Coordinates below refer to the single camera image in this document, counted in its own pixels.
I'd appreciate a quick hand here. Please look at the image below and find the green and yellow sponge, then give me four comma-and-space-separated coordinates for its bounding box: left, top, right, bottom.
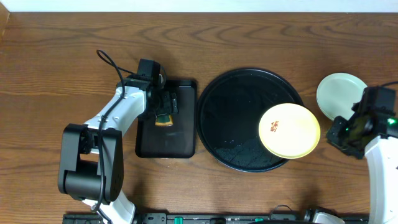
155, 114, 173, 127

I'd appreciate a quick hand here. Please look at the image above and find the light blue plate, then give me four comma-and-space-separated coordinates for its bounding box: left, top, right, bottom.
317, 73, 367, 121

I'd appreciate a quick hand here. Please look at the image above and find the yellow plate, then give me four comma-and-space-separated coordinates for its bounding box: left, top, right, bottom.
258, 103, 321, 159

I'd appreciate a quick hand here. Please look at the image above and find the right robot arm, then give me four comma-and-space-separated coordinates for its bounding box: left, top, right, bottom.
326, 114, 397, 224

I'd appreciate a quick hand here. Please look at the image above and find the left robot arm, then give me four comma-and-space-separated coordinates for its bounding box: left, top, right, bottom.
58, 78, 177, 223

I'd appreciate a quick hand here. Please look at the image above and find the black rectangular tray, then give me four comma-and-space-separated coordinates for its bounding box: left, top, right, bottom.
135, 80, 197, 158

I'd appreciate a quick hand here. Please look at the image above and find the black round tray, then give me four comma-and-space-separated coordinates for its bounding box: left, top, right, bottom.
196, 68, 303, 172

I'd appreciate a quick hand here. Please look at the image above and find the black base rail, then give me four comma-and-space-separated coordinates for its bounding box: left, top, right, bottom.
62, 212, 371, 224

